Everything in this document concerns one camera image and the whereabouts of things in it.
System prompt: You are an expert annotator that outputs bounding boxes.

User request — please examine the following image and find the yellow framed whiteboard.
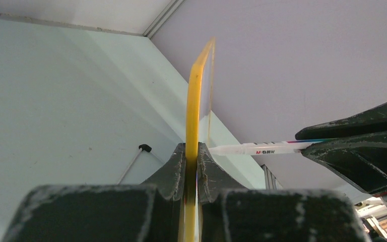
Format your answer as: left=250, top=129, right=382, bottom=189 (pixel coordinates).
left=180, top=37, right=216, bottom=241

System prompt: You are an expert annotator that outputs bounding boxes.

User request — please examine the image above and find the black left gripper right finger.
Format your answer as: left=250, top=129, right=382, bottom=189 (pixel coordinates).
left=198, top=143, right=370, bottom=241

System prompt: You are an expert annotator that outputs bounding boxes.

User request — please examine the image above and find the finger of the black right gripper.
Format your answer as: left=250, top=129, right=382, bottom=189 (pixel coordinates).
left=301, top=131, right=387, bottom=195
left=295, top=102, right=387, bottom=140

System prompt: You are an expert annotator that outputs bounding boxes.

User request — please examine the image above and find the white marker pen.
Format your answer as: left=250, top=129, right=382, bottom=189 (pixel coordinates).
left=209, top=139, right=331, bottom=156

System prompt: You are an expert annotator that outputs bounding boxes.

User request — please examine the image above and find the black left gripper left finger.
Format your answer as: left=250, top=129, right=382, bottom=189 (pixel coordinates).
left=3, top=143, right=185, bottom=241

